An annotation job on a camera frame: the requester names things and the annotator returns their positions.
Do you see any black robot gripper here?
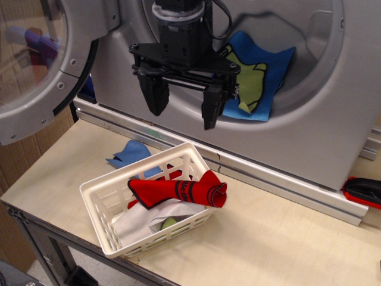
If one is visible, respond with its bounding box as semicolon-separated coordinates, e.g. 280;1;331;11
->
129;16;241;130

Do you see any blue cloth with green patch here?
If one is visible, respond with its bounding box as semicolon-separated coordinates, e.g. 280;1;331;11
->
219;31;295;122

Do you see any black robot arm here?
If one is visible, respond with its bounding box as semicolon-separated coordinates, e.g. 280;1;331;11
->
129;1;241;130

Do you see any white plastic laundry basket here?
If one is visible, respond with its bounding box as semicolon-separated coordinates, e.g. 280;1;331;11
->
80;143;217;258

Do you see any grey toy washing machine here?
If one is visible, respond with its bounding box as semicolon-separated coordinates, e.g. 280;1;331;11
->
62;1;380;189

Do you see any round washing machine door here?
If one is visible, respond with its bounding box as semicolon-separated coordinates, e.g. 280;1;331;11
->
1;1;120;145

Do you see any light blue cloth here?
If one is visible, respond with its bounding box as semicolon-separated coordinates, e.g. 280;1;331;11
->
106;140;151;169

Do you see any red cloth with black trim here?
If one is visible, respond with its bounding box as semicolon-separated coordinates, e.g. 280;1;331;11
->
127;170;227;209

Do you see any small green cloth in basket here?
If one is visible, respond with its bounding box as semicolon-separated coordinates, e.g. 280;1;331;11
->
161;217;177;230

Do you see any white cloth in basket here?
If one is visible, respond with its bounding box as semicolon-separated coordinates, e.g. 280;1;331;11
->
114;199;205;247

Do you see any red and black tool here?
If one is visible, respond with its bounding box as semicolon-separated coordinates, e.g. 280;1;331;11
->
342;176;380;209

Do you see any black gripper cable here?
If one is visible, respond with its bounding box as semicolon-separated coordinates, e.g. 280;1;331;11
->
208;0;233;41

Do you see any aluminium rail base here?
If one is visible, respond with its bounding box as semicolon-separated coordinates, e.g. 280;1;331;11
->
74;98;369;226

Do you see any metal table frame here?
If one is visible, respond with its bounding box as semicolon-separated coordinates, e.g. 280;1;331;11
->
2;200;176;285

